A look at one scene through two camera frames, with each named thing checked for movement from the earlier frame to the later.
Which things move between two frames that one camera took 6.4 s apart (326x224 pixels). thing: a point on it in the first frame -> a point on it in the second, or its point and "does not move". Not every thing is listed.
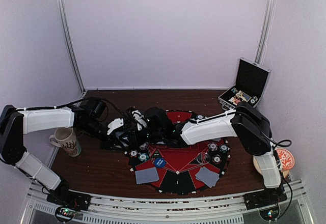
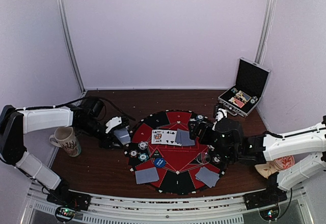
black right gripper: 134,134 -> 199,126
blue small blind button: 159,162 does not move
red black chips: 133,153 does not move
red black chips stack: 216,159 does not move
